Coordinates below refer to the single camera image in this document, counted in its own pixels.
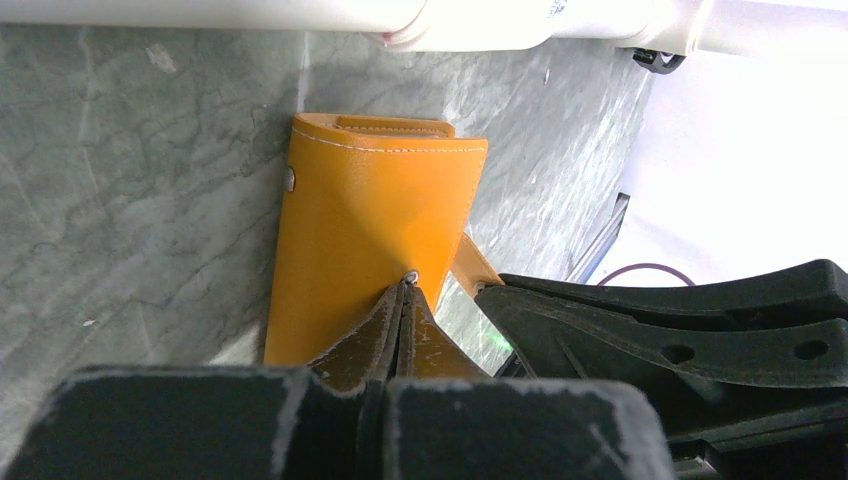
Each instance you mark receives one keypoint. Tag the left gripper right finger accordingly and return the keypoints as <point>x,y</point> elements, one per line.
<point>455,428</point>

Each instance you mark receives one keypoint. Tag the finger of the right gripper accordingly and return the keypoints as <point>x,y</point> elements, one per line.
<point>704,384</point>
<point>804,294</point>

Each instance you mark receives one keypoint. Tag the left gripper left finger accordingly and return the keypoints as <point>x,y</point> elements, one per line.
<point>219,422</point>

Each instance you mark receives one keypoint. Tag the orange leather card holder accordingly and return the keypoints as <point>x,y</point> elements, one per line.
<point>369,200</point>

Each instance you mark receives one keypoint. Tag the aluminium frame rail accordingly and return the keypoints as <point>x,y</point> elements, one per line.
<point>601,244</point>

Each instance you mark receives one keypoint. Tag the white PVC pipe frame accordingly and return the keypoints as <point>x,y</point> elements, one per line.
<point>744,28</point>

